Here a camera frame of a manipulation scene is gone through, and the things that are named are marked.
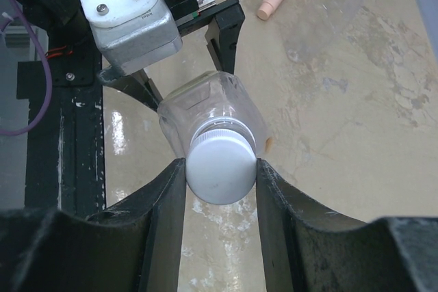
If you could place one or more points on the large clear plastic bottle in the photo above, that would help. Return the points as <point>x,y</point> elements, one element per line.
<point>214,100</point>

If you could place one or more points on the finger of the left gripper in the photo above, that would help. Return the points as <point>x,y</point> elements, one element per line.
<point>137,85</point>
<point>225,23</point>

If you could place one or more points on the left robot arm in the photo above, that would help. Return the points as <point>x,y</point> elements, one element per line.
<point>63,17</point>

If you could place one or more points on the small clear plastic bottle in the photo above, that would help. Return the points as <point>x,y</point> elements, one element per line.
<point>317,24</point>

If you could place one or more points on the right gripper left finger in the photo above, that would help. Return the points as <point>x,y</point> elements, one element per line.
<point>134,245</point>

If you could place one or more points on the black front table rail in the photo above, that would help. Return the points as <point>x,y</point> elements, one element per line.
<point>65,162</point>

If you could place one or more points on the white bottle cap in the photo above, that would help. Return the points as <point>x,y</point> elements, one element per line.
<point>220,167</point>

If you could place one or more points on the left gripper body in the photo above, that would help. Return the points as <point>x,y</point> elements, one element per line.
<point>191,15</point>

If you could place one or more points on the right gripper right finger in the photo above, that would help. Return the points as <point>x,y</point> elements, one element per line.
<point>307,246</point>

